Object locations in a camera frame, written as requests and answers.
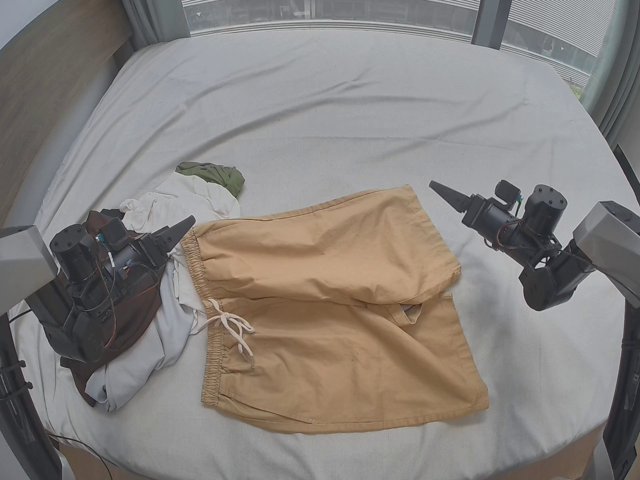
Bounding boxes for pale grey garment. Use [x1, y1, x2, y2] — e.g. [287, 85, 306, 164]
[84, 293, 199, 413]

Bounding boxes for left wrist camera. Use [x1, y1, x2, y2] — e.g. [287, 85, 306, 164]
[97, 218, 133, 252]

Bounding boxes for black cable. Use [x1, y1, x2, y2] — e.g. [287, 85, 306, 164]
[47, 434, 116, 480]

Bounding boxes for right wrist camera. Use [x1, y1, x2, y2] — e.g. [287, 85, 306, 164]
[492, 179, 524, 214]

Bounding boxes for brown garment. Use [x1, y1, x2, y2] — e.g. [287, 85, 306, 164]
[60, 208, 168, 407]

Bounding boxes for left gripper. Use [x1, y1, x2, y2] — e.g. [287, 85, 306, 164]
[115, 214, 196, 277]

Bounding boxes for tan shorts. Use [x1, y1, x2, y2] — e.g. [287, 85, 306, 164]
[180, 184, 490, 435]

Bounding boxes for grey-green curtain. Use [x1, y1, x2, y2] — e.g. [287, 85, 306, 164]
[110, 0, 193, 50]
[580, 0, 640, 144]

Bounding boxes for window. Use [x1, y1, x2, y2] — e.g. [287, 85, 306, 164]
[172, 0, 626, 84]

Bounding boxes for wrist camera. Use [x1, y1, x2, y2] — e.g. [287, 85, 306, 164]
[97, 218, 133, 252]
[492, 179, 524, 214]

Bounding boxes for cream garment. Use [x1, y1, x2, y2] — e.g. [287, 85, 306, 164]
[119, 172, 241, 337]

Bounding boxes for green garment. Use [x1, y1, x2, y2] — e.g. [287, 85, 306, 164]
[175, 162, 246, 200]

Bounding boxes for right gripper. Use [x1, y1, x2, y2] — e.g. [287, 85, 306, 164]
[428, 180, 522, 249]

